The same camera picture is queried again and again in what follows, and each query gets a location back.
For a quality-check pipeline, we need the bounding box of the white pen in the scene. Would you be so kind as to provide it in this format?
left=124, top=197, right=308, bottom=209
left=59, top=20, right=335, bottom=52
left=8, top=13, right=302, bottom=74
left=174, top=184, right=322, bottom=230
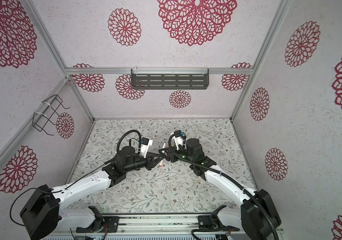
left=158, top=142, right=166, bottom=167

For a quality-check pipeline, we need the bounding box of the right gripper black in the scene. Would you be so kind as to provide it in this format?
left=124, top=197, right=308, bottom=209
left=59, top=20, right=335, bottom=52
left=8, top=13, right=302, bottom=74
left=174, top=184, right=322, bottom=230
left=159, top=145, right=196, bottom=166

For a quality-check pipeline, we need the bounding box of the black wire wall rack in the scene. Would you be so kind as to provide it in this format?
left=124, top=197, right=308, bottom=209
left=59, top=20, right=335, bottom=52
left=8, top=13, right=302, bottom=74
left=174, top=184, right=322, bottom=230
left=32, top=94, right=70, bottom=136

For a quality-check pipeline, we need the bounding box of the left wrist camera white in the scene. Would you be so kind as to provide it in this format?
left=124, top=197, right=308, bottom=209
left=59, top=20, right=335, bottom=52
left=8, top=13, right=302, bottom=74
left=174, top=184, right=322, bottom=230
left=140, top=138, right=153, bottom=158

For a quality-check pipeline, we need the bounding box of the dark grey slotted wall shelf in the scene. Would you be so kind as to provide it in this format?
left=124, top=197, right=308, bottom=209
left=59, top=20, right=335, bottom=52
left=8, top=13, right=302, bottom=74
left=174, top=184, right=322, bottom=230
left=130, top=69, right=209, bottom=90

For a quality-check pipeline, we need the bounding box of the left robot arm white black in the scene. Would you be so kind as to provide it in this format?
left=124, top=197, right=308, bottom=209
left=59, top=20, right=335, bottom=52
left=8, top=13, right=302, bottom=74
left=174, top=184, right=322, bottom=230
left=20, top=130, right=166, bottom=240

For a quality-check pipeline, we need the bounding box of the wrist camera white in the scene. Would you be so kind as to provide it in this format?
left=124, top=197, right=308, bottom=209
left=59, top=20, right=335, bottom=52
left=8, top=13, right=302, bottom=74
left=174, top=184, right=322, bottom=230
left=172, top=130, right=186, bottom=151
left=140, top=138, right=153, bottom=158

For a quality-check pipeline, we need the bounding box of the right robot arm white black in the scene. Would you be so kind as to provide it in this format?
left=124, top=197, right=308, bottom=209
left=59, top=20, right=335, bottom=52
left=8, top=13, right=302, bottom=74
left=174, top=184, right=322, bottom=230
left=158, top=131, right=282, bottom=240

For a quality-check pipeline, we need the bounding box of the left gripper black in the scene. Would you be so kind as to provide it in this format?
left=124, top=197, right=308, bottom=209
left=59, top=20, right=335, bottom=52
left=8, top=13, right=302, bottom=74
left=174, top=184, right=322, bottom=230
left=125, top=152, right=164, bottom=174

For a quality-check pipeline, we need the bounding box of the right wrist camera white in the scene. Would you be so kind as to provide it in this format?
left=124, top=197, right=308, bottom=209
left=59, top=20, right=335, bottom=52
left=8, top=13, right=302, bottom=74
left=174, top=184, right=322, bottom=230
left=172, top=130, right=186, bottom=151

